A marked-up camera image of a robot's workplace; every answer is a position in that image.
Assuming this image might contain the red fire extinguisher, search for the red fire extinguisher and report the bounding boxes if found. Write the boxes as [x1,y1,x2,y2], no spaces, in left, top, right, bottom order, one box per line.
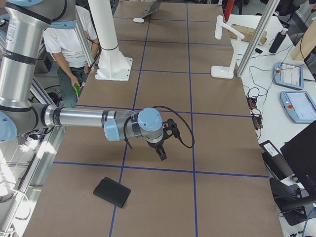
[224,0,235,22]

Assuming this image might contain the black monitor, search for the black monitor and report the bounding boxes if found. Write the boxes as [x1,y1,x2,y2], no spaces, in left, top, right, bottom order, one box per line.
[280,121,316,194]

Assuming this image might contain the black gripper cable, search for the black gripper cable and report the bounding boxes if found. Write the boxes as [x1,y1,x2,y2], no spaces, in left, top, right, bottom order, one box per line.
[123,105,195,150]

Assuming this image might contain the cardboard box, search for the cardboard box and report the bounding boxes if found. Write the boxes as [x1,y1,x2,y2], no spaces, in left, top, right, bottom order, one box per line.
[231,24,267,45]

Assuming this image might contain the white desk lamp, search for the white desk lamp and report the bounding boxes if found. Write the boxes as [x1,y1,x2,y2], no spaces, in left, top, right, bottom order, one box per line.
[209,15,244,79]

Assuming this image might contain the grey laptop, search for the grey laptop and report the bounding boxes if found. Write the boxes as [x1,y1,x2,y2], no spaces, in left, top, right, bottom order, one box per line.
[141,0,161,18]

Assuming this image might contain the person in white shirt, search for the person in white shirt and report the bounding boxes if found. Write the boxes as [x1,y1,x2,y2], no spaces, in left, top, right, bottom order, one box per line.
[42,5,101,108]

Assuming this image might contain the white computer mouse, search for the white computer mouse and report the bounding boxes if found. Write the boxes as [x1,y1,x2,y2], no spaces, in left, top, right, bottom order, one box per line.
[133,17,145,23]

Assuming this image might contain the upper teach pendant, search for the upper teach pendant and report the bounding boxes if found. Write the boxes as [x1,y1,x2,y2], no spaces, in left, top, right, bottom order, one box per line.
[273,61,304,90]

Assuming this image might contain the black water bottle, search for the black water bottle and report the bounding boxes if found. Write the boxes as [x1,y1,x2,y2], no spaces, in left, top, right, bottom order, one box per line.
[269,28,288,53]

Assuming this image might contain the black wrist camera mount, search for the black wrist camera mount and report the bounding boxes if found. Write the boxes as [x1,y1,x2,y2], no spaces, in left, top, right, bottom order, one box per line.
[162,118,180,140]

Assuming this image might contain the lower teach pendant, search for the lower teach pendant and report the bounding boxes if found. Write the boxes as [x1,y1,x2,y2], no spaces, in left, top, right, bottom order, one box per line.
[279,91,316,124]

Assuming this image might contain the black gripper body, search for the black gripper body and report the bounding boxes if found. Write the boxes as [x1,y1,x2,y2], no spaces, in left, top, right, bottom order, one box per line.
[146,139,164,151]

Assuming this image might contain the aluminium frame post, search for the aluminium frame post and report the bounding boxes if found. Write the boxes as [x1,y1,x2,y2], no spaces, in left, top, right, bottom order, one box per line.
[237,0,280,78]

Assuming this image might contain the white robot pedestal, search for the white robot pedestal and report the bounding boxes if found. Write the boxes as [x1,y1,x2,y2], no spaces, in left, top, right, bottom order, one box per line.
[88,0,133,81]

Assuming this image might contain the black mouse pad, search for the black mouse pad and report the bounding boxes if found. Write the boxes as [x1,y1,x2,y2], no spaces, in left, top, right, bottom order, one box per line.
[93,177,131,208]

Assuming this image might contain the teach pendant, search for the teach pendant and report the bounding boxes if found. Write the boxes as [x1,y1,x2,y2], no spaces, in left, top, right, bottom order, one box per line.
[279,91,316,124]
[273,61,304,90]

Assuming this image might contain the black power strip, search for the black power strip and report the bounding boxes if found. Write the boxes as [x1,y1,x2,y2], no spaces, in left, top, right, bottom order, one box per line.
[247,98,263,130]

